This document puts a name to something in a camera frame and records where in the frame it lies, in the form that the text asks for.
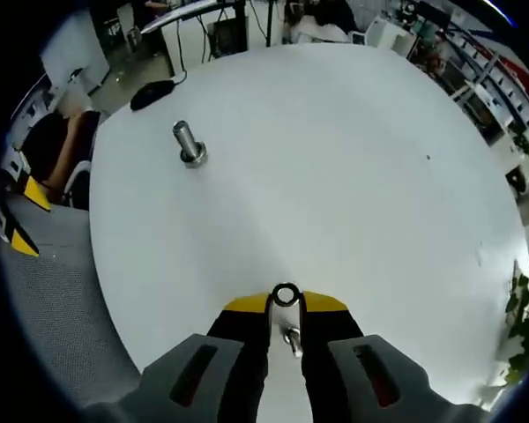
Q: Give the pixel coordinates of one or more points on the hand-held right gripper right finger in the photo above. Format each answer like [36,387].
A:
[330,326]

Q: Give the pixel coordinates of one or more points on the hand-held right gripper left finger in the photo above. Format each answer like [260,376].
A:
[238,343]

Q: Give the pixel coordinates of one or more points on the small steel threaded stud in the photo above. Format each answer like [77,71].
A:
[293,339]

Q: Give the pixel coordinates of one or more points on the small steel washer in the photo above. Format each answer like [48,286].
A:
[275,295]

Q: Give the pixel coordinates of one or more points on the large steel threaded stud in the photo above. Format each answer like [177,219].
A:
[183,132]

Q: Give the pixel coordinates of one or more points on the grey mesh office chair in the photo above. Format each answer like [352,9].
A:
[61,299]

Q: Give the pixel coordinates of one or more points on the white partition panel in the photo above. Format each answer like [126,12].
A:
[75,53]

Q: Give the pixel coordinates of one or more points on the black computer mouse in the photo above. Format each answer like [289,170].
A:
[152,94]

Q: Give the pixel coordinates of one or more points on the white standing desk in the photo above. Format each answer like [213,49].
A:
[181,17]

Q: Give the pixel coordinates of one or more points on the shelf with white bins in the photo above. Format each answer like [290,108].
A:
[498,75]

